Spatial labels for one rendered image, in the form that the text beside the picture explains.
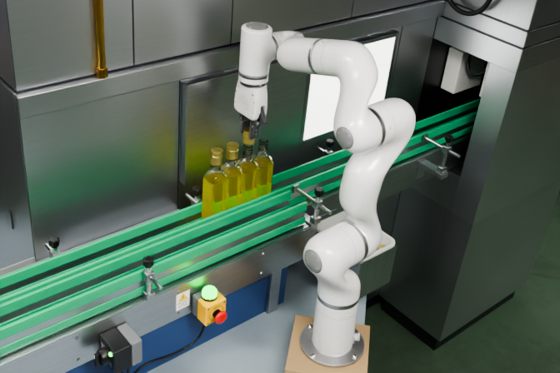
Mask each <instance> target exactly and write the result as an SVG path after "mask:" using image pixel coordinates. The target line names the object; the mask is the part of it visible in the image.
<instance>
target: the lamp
mask: <svg viewBox="0 0 560 373"><path fill-rule="evenodd" d="M217 298H218V290H217V289H216V287H215V286H205V287H203V289H202V299H203V300H204V301H208V302H211V301H215V300H216V299H217Z"/></svg>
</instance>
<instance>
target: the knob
mask: <svg viewBox="0 0 560 373"><path fill-rule="evenodd" d="M108 353H109V352H108V350H107V348H106V347H102V348H101V349H99V350H98V351H97V352H96V353H95V354H94V363H95V366H96V367H98V366H100V365H102V366H104V365H106V364H110V363H111V357H110V356H109V355H108Z"/></svg>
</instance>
